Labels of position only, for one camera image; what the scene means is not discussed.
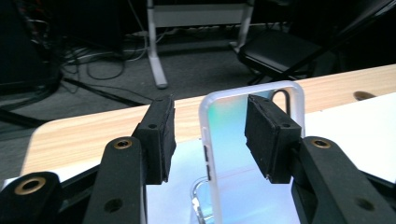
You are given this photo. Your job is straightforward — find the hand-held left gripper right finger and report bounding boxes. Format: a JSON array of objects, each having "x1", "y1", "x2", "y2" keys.
[{"x1": 244, "y1": 94, "x2": 396, "y2": 224}]

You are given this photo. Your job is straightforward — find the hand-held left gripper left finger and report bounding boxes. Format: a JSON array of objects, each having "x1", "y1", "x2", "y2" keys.
[{"x1": 82, "y1": 94, "x2": 177, "y2": 224}]

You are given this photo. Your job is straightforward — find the clear plastic packaging box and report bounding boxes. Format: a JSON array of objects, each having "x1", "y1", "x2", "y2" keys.
[{"x1": 190, "y1": 175, "x2": 219, "y2": 224}]

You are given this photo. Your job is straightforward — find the white-rimmed phone case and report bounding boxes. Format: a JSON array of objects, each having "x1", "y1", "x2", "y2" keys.
[{"x1": 198, "y1": 79, "x2": 306, "y2": 224}]

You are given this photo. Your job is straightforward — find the white table sheet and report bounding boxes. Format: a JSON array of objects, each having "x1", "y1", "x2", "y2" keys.
[{"x1": 1, "y1": 91, "x2": 396, "y2": 224}]

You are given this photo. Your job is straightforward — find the black metal floor bar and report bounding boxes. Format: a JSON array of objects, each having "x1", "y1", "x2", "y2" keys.
[{"x1": 62, "y1": 77, "x2": 148, "y2": 107}]

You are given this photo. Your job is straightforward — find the white-legged desk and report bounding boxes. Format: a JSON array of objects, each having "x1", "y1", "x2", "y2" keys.
[{"x1": 146, "y1": 0, "x2": 256, "y2": 90}]

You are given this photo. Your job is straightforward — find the black folding chair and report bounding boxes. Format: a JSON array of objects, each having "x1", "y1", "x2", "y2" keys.
[{"x1": 230, "y1": 0, "x2": 396, "y2": 87}]

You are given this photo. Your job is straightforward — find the bundle of floor cables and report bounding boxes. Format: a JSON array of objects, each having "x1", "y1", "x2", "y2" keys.
[{"x1": 18, "y1": 0, "x2": 188, "y2": 82}]

